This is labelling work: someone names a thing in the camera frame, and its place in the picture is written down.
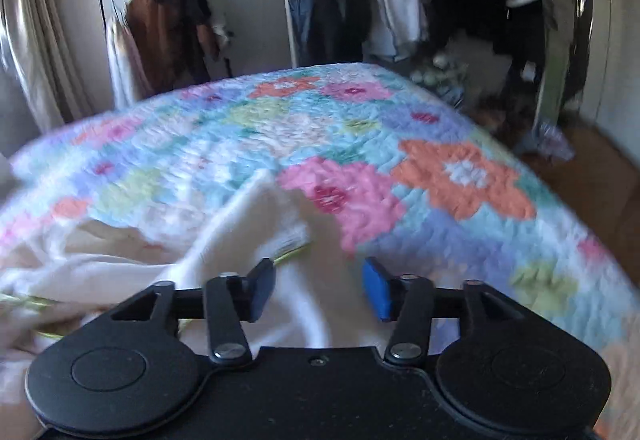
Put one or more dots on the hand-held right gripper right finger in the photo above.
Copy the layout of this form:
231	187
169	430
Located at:
376	290

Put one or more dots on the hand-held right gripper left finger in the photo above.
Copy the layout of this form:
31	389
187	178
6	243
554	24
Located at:
261	292

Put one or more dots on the white waffle knit sweater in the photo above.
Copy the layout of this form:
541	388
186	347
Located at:
210	250

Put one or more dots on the floral patchwork quilt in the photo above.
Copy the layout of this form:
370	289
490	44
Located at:
380	169

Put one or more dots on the clear plastic bag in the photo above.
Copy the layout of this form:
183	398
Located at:
552	139

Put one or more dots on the hanging white garment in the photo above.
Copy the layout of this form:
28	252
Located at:
122	64

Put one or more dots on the hanging brown garment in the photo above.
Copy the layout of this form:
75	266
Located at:
160	34

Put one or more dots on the hanging pale blue garment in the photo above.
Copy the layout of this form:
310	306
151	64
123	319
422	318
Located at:
397	9

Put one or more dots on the patterned beige curtain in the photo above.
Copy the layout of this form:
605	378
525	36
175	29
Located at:
35	34

